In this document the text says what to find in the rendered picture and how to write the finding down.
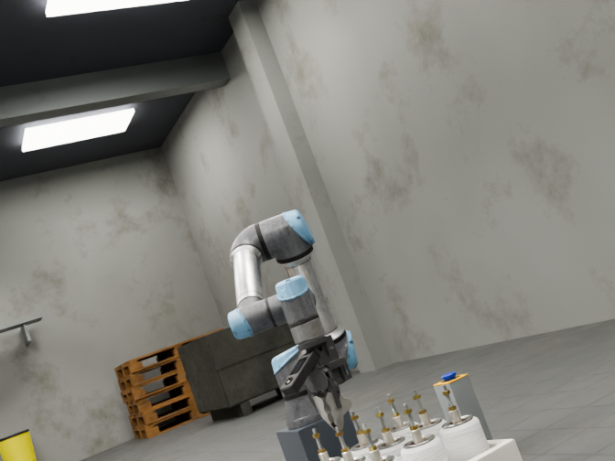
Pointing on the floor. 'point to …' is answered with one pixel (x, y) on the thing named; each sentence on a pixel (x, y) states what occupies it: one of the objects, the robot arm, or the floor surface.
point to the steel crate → (232, 369)
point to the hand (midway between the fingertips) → (335, 425)
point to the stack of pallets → (178, 390)
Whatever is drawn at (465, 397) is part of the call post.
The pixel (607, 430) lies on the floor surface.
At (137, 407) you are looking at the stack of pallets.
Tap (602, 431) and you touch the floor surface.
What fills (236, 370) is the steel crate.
